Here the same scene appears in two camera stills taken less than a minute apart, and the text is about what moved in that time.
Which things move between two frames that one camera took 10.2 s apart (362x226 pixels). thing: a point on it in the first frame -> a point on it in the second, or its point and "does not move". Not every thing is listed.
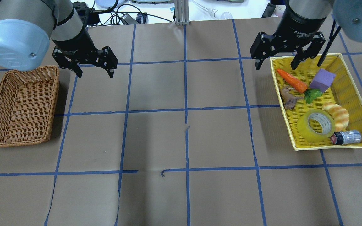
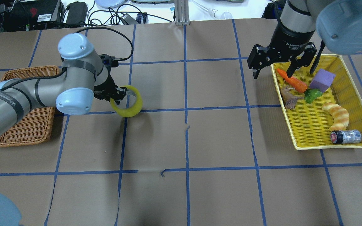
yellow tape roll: [326, 120] -> [128, 112]
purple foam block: [322, 80] does not move
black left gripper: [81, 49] -> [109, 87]
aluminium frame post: [181, 12] does not move
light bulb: [214, 13] does not move
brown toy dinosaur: [289, 100] does not move
